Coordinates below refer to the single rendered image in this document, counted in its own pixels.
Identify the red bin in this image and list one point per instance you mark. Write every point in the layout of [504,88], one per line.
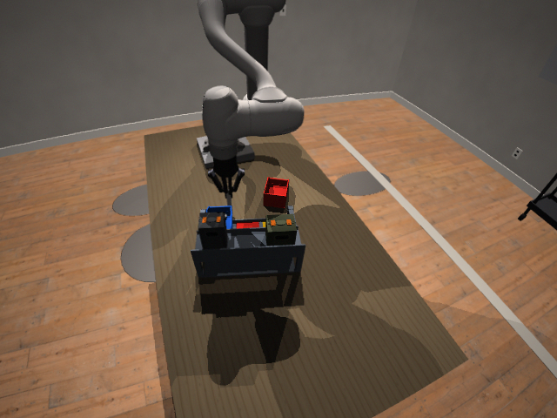
[275,192]

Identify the dark grey metal shelf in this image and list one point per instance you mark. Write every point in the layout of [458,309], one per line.
[246,253]

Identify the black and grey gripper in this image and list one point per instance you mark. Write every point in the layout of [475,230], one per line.
[225,165]

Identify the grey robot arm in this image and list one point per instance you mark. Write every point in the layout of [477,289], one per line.
[269,112]

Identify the blue bin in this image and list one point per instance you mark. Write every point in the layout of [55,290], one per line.
[226,209]

